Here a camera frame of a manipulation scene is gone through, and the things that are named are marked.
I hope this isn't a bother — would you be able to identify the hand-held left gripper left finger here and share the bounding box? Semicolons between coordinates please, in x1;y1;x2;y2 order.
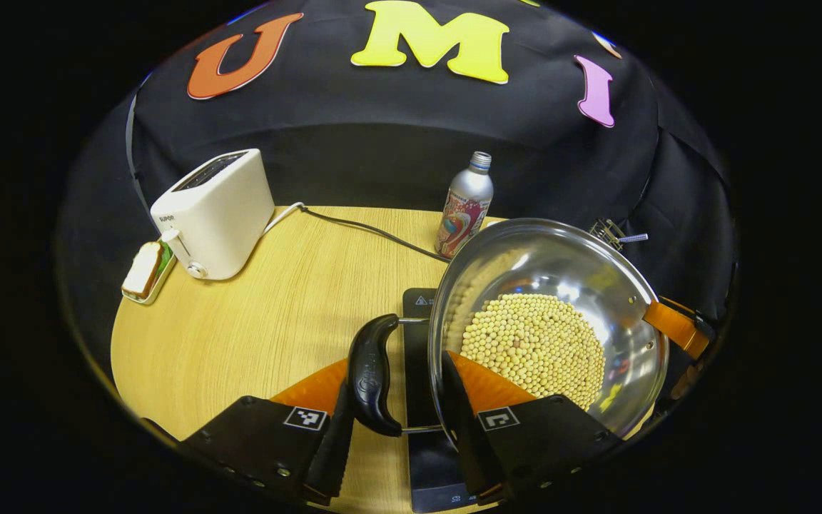
179;357;356;506

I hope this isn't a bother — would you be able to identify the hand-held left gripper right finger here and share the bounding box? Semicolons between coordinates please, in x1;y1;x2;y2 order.
440;350;624;504

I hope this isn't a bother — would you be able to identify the black induction cooktop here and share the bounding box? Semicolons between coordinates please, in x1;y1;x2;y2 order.
402;288;484;513

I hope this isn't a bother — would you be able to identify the pile of soybeans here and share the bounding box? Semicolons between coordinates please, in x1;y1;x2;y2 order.
460;293;606;411

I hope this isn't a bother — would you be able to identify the steel pot with black handle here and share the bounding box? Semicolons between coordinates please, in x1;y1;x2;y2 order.
347;218;670;440

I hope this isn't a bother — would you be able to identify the patterned metal drink bottle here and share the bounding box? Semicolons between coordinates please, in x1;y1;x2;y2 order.
435;151;494;259

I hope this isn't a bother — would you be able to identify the pale green rectangular plate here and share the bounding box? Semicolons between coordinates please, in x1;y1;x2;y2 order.
122;239;178;306

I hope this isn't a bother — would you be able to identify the white toaster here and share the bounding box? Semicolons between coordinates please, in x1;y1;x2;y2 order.
151;148;276;281

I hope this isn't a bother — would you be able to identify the toast sandwich with lettuce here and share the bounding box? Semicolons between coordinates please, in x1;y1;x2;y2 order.
122;241;163;299

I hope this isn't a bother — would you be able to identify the black backdrop cloth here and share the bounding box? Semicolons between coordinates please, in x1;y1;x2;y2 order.
54;0;740;400

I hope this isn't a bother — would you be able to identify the black power cable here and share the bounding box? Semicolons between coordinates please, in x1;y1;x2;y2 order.
303;206;452;263

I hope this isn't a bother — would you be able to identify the white toaster cable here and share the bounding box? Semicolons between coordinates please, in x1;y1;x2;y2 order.
263;202;306;235

